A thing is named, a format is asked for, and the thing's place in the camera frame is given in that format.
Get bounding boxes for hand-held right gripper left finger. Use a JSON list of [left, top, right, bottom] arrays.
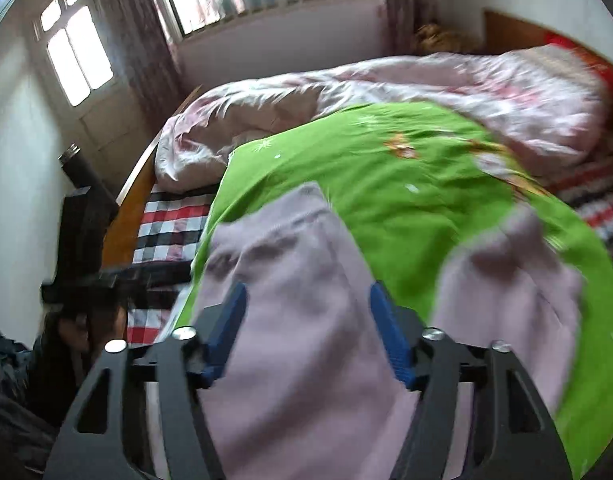
[[43, 281, 248, 480]]

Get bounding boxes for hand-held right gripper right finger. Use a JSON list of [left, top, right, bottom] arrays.
[[369, 281, 573, 480]]

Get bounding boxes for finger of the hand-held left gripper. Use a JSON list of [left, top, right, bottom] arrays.
[[104, 262, 193, 290]]

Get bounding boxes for lilac fleece pants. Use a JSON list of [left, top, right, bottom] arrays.
[[151, 182, 585, 480]]

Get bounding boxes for checked bed sheet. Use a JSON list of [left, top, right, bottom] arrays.
[[126, 155, 613, 348]]

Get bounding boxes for black box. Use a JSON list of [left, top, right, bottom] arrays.
[[61, 187, 120, 273]]

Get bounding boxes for person's dark clothing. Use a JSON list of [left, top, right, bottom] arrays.
[[0, 310, 117, 476]]

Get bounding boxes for black thermos bottle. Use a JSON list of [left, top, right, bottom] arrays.
[[59, 144, 104, 191]]

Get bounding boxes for green printed blanket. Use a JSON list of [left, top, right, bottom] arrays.
[[179, 101, 613, 480]]

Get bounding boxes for pink floral quilt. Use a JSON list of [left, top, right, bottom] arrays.
[[154, 44, 612, 196]]

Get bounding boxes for white door with glass panes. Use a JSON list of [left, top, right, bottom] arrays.
[[31, 0, 152, 186]]

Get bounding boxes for patterned curtain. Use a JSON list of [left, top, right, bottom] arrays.
[[94, 0, 184, 126], [381, 0, 440, 56]]

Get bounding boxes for yellow brown plush toy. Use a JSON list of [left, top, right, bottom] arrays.
[[414, 22, 475, 56]]

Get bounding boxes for wooden headboard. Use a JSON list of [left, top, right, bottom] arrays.
[[484, 9, 613, 63]]

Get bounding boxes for red pillow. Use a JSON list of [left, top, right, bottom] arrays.
[[544, 32, 610, 78]]

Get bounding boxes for wooden bed frame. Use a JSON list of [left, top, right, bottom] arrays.
[[104, 85, 204, 266]]

